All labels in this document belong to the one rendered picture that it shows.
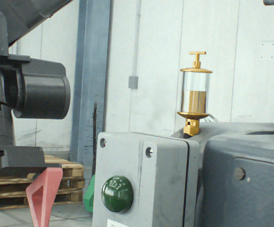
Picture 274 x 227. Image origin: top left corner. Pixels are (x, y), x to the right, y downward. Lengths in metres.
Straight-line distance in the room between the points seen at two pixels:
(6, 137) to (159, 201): 0.28
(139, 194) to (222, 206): 0.06
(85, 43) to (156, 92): 1.68
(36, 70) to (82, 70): 8.68
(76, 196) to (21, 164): 5.92
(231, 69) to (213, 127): 6.86
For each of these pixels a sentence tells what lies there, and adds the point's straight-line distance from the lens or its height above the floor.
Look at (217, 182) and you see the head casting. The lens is 0.46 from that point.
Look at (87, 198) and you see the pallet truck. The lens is 6.09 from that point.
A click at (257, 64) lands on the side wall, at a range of 7.12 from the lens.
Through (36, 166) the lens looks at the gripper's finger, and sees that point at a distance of 0.66.
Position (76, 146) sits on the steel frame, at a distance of 9.45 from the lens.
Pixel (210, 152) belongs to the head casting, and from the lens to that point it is 0.46.
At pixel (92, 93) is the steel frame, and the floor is 1.17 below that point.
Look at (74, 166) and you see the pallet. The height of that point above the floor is 0.42.
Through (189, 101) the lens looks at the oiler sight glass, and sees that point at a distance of 0.50.
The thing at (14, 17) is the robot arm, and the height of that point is 1.44.
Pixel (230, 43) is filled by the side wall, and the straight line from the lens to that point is 7.43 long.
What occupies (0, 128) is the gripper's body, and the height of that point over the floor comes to 1.31.
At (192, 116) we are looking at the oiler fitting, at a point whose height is 1.35.
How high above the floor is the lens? 1.37
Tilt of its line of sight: 3 degrees down
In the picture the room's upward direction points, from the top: 4 degrees clockwise
